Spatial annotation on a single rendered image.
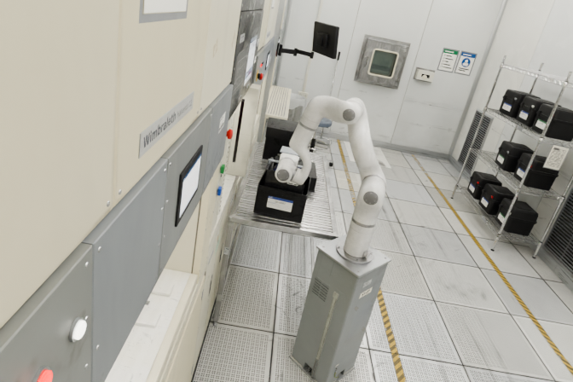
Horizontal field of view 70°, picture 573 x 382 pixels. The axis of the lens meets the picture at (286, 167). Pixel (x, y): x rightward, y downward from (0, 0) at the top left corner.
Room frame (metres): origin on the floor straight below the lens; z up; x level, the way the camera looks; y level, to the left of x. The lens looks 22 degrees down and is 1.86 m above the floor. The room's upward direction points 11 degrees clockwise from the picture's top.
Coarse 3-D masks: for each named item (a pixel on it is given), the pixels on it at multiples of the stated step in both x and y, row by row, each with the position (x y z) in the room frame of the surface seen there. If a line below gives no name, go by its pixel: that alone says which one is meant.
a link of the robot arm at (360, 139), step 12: (360, 120) 1.86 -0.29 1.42; (348, 132) 1.87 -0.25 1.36; (360, 132) 1.82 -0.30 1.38; (360, 144) 1.79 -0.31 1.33; (372, 144) 1.81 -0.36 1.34; (360, 156) 1.78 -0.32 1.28; (372, 156) 1.79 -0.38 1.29; (360, 168) 1.83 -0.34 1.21; (372, 168) 1.83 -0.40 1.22; (384, 180) 1.83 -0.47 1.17
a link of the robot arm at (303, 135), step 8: (296, 128) 1.88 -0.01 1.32; (304, 128) 1.85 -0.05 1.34; (296, 136) 1.86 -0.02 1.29; (304, 136) 1.85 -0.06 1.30; (296, 144) 1.85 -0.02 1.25; (304, 144) 1.86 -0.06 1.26; (296, 152) 1.86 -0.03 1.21; (304, 152) 1.86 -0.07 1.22; (304, 160) 1.85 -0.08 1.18; (304, 168) 1.86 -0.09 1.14; (296, 176) 1.86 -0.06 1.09; (304, 176) 1.86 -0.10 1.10
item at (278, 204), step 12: (264, 180) 2.28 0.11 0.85; (264, 192) 2.01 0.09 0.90; (276, 192) 2.00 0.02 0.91; (288, 192) 2.00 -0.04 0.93; (264, 204) 2.01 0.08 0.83; (276, 204) 2.00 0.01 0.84; (288, 204) 2.00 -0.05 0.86; (300, 204) 2.00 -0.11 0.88; (276, 216) 2.00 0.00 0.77; (288, 216) 2.00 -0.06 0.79; (300, 216) 2.00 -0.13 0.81
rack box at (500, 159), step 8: (504, 144) 4.29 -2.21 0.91; (512, 144) 4.22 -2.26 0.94; (520, 144) 4.30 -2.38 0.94; (504, 152) 4.20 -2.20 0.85; (512, 152) 4.09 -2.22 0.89; (520, 152) 4.09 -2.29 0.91; (528, 152) 4.09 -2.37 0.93; (496, 160) 4.32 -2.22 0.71; (504, 160) 4.15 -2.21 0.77; (512, 160) 4.09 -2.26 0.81; (504, 168) 4.10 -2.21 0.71; (512, 168) 4.09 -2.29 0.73
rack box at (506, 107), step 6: (510, 90) 4.61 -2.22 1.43; (516, 90) 4.60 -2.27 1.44; (504, 96) 4.64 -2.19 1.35; (510, 96) 4.56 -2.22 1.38; (516, 96) 4.46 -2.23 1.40; (522, 96) 4.42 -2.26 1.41; (534, 96) 4.44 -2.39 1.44; (504, 102) 4.62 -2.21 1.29; (510, 102) 4.52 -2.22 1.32; (516, 102) 4.42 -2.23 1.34; (504, 108) 4.58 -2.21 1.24; (510, 108) 4.48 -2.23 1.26; (516, 108) 4.42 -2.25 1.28; (510, 114) 4.45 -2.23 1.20; (516, 114) 4.42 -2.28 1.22
